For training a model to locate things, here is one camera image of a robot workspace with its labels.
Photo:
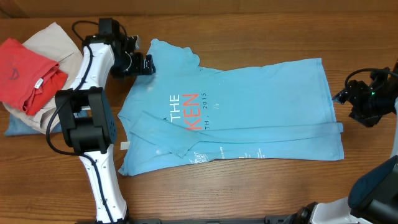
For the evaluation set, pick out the beige folded trousers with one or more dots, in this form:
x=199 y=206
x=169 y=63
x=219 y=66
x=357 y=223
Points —
x=53 y=43

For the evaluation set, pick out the light blue printed t-shirt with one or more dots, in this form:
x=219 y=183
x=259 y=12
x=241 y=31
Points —
x=186 y=114

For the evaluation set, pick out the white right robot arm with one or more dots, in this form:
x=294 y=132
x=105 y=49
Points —
x=373 y=198

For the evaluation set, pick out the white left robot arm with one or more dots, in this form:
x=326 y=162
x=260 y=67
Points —
x=87 y=121

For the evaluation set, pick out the red folded t-shirt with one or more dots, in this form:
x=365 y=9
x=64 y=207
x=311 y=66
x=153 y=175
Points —
x=28 y=80

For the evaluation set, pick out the blue folded jeans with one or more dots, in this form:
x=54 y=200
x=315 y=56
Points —
x=19 y=128

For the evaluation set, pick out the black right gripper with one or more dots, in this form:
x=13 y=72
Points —
x=351 y=94

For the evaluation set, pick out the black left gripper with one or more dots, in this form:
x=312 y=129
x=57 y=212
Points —
x=138 y=69

